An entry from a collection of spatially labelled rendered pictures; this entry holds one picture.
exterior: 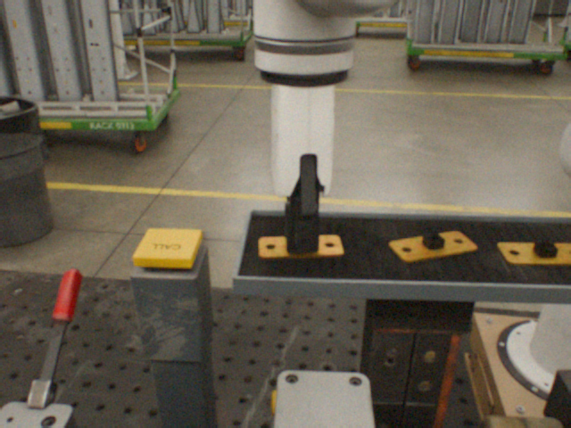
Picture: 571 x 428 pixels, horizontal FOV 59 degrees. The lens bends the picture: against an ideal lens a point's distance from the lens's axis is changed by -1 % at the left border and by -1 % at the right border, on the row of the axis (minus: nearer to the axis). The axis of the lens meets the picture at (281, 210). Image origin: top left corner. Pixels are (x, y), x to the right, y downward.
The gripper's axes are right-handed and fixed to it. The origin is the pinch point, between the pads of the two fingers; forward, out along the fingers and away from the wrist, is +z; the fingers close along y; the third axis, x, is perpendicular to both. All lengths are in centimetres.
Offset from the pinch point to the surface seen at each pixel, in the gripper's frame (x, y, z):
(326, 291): 1.7, 6.8, 2.9
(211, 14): -58, -727, 62
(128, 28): -174, -718, 78
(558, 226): 28.7, -2.7, 2.6
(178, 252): -12.3, 0.2, 2.4
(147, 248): -15.6, -0.8, 2.4
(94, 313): -42, -49, 48
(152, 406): -24, -22, 48
